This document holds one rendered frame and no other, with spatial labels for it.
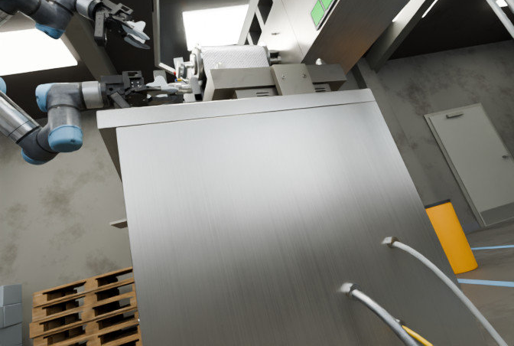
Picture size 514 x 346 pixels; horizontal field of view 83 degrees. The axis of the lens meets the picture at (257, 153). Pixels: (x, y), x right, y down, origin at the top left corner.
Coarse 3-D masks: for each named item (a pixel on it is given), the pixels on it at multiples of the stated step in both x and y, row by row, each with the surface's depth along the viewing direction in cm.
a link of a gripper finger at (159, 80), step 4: (160, 76) 89; (156, 80) 88; (160, 80) 88; (164, 80) 88; (148, 84) 87; (152, 84) 87; (156, 84) 87; (160, 84) 88; (164, 84) 88; (164, 88) 87; (168, 88) 87; (172, 88) 88; (176, 88) 89; (148, 92) 85; (152, 92) 86; (156, 92) 86; (160, 92) 87; (164, 92) 87; (168, 92) 88; (172, 92) 88
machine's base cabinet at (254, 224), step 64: (128, 128) 56; (192, 128) 59; (256, 128) 64; (320, 128) 69; (384, 128) 74; (128, 192) 51; (192, 192) 54; (256, 192) 58; (320, 192) 62; (384, 192) 66; (192, 256) 50; (256, 256) 53; (320, 256) 56; (384, 256) 60; (192, 320) 46; (256, 320) 49; (320, 320) 52; (448, 320) 59
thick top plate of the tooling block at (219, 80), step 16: (320, 64) 85; (336, 64) 87; (208, 80) 76; (224, 80) 74; (240, 80) 75; (256, 80) 76; (272, 80) 78; (320, 80) 83; (336, 80) 85; (208, 96) 79; (224, 96) 76
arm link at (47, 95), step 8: (40, 88) 77; (48, 88) 77; (56, 88) 78; (64, 88) 78; (72, 88) 79; (80, 88) 80; (40, 96) 76; (48, 96) 77; (56, 96) 77; (64, 96) 78; (72, 96) 79; (80, 96) 80; (40, 104) 77; (48, 104) 77; (56, 104) 76; (72, 104) 78; (80, 104) 81
